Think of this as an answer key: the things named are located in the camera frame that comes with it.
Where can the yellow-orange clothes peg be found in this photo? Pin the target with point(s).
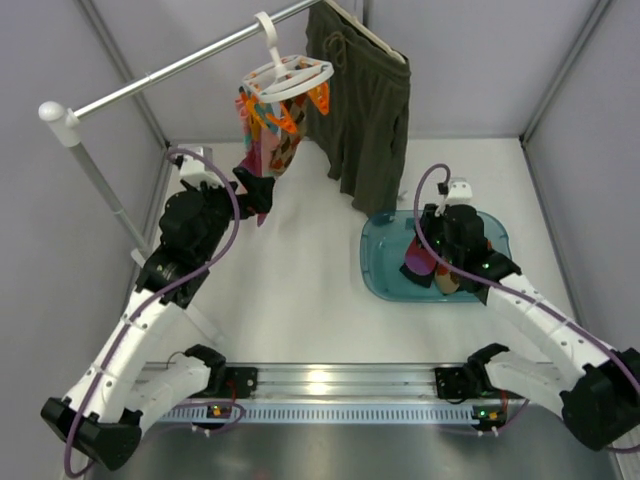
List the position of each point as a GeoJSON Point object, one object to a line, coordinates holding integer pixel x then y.
{"type": "Point", "coordinates": [268, 119]}

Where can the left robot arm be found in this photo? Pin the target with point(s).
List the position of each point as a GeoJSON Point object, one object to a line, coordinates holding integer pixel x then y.
{"type": "Point", "coordinates": [105, 415]}

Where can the olive green shorts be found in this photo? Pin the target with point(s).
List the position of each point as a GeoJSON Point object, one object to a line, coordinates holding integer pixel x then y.
{"type": "Point", "coordinates": [365, 133]}

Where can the black sock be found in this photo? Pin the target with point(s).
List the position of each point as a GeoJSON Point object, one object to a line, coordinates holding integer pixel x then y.
{"type": "Point", "coordinates": [422, 281]}

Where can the maroon striped sock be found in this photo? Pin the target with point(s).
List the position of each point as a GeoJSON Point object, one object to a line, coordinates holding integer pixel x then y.
{"type": "Point", "coordinates": [418, 260]}
{"type": "Point", "coordinates": [260, 144]}

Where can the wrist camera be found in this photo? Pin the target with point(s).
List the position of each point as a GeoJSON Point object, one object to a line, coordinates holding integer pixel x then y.
{"type": "Point", "coordinates": [454, 192]}
{"type": "Point", "coordinates": [193, 171]}

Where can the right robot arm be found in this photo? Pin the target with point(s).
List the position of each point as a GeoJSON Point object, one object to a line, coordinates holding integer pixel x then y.
{"type": "Point", "coordinates": [592, 387]}

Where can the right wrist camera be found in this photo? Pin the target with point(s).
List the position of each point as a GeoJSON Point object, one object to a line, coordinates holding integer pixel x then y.
{"type": "Point", "coordinates": [454, 192]}

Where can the pink patterned sock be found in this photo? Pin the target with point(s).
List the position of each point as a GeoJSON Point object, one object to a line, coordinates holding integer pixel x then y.
{"type": "Point", "coordinates": [243, 116]}

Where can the white round clip hanger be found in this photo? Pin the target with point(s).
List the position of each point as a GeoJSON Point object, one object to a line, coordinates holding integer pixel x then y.
{"type": "Point", "coordinates": [284, 77]}

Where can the beige clothes hanger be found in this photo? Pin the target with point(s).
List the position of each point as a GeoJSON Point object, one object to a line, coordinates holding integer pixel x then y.
{"type": "Point", "coordinates": [364, 31]}

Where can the aluminium mounting rail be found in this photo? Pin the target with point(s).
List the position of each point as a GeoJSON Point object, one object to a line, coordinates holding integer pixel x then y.
{"type": "Point", "coordinates": [347, 394]}

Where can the teal plastic basin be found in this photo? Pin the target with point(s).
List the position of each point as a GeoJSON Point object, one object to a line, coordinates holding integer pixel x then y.
{"type": "Point", "coordinates": [390, 260]}

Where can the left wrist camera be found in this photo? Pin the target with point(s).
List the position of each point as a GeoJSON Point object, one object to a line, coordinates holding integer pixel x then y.
{"type": "Point", "coordinates": [193, 171]}

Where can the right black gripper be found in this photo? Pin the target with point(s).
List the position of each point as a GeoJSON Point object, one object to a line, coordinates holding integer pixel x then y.
{"type": "Point", "coordinates": [428, 245]}

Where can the orange clothes peg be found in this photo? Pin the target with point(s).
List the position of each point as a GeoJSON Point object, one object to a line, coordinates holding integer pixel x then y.
{"type": "Point", "coordinates": [320, 97]}

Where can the brown argyle sock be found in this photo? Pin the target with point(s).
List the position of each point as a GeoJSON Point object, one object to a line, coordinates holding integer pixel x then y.
{"type": "Point", "coordinates": [284, 153]}
{"type": "Point", "coordinates": [446, 281]}

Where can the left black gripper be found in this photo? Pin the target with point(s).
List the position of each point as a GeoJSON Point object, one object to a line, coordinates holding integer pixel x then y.
{"type": "Point", "coordinates": [245, 193]}

